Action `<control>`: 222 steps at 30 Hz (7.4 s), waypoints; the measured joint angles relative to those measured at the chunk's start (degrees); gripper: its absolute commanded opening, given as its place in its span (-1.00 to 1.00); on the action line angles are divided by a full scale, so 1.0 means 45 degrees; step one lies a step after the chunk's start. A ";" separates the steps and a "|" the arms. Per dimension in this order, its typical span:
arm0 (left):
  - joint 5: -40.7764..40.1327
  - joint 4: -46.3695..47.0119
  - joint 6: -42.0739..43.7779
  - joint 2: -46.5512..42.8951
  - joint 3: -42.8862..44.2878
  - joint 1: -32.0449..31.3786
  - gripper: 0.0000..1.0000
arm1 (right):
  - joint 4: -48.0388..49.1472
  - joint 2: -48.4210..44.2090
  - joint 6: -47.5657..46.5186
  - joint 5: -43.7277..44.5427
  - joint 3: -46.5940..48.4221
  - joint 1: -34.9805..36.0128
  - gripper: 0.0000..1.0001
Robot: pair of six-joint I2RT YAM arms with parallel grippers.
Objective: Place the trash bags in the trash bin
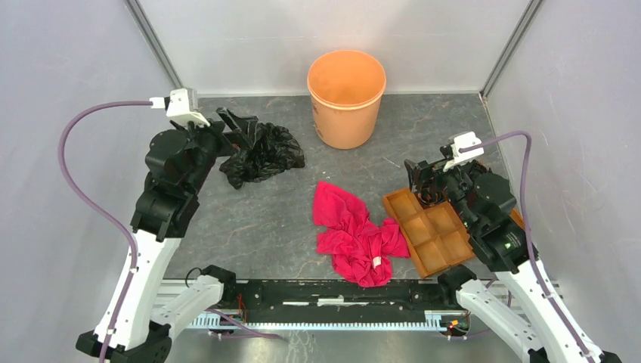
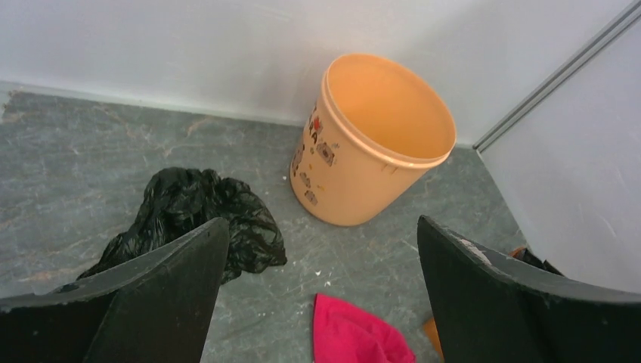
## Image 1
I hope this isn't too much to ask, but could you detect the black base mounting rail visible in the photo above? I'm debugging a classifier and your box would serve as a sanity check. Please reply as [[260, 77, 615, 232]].
[[190, 279, 471, 337]]

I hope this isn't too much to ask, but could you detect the purple cable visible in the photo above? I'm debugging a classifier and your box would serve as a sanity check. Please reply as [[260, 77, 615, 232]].
[[460, 131, 594, 359], [57, 101, 153, 363]]

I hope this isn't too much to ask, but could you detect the orange plastic trash bin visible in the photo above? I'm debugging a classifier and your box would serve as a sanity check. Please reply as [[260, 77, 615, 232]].
[[307, 50, 386, 150]]

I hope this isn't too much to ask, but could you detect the black plastic trash bag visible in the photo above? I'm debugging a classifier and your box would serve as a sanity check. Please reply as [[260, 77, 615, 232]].
[[219, 123, 305, 190]]

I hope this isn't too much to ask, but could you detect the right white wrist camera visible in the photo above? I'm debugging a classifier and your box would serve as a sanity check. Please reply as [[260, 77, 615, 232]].
[[440, 132, 485, 172]]

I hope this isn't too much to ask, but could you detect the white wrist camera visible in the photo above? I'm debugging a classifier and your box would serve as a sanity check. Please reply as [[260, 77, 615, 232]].
[[149, 88, 210, 128], [440, 132, 485, 172]]

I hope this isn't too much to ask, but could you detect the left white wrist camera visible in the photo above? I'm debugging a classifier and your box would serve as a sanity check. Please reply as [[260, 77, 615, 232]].
[[149, 88, 210, 128]]

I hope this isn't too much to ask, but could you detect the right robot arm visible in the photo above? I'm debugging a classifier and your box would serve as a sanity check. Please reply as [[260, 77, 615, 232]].
[[404, 160, 620, 362]]

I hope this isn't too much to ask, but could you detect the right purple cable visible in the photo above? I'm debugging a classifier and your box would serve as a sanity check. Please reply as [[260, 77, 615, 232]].
[[460, 131, 594, 359]]

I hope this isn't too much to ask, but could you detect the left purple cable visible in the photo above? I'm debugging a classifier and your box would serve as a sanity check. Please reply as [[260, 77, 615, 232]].
[[57, 101, 153, 363]]

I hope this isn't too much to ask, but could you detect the orange compartment tray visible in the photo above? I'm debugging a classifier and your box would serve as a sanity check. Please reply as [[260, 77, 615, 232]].
[[382, 185, 529, 278]]

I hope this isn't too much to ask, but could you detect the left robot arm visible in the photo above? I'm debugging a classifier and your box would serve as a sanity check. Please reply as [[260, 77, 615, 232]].
[[76, 107, 259, 362]]

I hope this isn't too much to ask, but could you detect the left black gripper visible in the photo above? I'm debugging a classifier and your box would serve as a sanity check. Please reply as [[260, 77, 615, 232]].
[[175, 106, 259, 194]]

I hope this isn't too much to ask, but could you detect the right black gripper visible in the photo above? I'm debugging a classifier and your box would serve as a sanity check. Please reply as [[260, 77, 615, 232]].
[[402, 146, 478, 229]]

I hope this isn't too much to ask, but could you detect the red cloth towel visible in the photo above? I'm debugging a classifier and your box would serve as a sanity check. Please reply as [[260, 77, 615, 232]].
[[312, 181, 410, 288]]

